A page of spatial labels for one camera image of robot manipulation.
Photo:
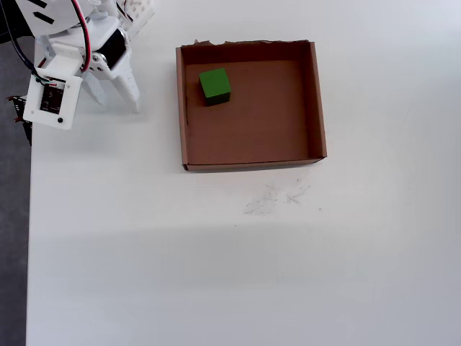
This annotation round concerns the white perforated plastic base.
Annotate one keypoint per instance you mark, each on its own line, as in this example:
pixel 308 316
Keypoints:
pixel 140 14

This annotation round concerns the green cube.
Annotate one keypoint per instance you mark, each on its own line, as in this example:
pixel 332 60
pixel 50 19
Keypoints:
pixel 214 86

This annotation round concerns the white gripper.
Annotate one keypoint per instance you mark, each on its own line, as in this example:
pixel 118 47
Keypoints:
pixel 117 50

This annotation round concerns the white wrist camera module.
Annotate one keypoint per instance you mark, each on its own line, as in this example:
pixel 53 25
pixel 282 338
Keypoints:
pixel 50 102

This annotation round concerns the brown cardboard box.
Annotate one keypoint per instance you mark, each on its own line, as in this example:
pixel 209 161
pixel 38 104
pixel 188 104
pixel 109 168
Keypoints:
pixel 252 115

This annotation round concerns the black board with brown pins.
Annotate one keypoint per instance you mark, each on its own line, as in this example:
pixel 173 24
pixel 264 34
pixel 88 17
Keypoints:
pixel 23 108

